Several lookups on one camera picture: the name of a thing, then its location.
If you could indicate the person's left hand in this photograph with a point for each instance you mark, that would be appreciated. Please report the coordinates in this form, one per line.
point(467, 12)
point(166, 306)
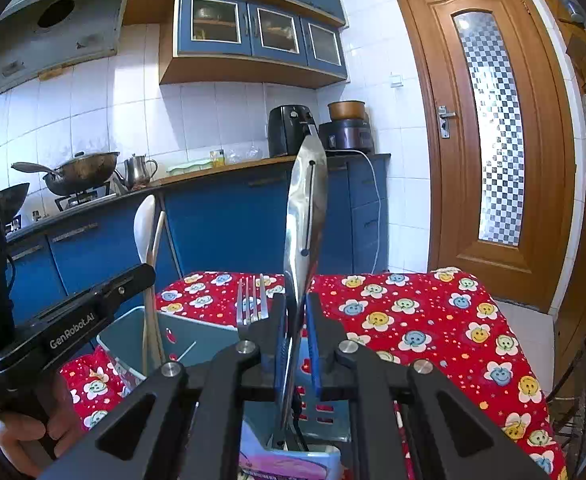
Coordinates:
point(15, 440)

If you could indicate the dark wok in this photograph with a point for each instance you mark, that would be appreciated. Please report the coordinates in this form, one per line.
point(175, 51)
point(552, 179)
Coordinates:
point(15, 200)

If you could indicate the steel fork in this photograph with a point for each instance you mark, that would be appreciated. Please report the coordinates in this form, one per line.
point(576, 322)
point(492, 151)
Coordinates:
point(250, 305)

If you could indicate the light blue utensil box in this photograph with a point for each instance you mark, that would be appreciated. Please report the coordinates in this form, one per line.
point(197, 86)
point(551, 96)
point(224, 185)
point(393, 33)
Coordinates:
point(118, 332)

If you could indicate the blue kitchen counter cabinets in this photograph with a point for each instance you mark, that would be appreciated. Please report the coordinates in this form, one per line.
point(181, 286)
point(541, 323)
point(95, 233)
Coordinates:
point(223, 220)

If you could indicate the white wall switch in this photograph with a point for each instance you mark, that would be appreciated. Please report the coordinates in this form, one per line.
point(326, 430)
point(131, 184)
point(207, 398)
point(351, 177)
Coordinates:
point(396, 80)

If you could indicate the red printed tablecloth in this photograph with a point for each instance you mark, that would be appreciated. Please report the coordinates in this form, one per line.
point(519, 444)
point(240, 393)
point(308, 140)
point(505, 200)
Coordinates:
point(423, 320)

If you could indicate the large steel wok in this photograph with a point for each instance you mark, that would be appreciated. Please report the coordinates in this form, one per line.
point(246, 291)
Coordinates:
point(80, 170)

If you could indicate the copper pot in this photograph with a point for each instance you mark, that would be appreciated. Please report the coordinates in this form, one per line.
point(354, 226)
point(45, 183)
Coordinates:
point(346, 109)

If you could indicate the wooden door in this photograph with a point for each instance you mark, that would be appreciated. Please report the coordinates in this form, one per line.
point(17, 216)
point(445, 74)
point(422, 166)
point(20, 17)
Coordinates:
point(423, 160)

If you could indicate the gas stove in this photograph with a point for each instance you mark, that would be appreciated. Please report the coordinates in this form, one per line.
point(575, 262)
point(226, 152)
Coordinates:
point(85, 199)

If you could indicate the black air fryer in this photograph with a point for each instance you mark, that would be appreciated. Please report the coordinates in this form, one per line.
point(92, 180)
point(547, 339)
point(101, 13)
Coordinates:
point(288, 130)

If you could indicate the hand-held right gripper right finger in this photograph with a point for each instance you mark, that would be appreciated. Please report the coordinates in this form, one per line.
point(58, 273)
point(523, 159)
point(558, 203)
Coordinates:
point(313, 355)

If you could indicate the green tray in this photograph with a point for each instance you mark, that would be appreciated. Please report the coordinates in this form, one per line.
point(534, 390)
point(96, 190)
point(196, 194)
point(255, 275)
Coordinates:
point(188, 166)

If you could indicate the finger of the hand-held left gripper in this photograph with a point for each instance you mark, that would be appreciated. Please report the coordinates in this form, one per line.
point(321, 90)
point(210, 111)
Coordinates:
point(128, 280)

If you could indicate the blue wall cabinet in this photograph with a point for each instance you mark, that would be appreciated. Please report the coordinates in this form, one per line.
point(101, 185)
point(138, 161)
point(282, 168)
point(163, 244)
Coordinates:
point(253, 20)

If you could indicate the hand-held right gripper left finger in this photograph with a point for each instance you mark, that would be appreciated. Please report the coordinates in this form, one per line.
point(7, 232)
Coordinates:
point(279, 360)

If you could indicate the wooden chopstick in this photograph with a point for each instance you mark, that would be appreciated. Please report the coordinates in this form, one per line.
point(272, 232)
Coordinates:
point(159, 230)

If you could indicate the wooden shelf unit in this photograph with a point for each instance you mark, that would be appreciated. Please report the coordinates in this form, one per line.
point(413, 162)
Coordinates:
point(585, 40)

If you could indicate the steel kettle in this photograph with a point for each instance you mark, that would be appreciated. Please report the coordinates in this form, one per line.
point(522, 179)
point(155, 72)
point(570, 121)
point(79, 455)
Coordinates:
point(135, 170)

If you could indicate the grey range hood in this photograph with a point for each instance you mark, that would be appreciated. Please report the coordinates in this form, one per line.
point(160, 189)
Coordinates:
point(58, 30)

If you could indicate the dark rice cooker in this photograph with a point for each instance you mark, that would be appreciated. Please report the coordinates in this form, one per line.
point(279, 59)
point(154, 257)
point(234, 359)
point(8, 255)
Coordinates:
point(348, 135)

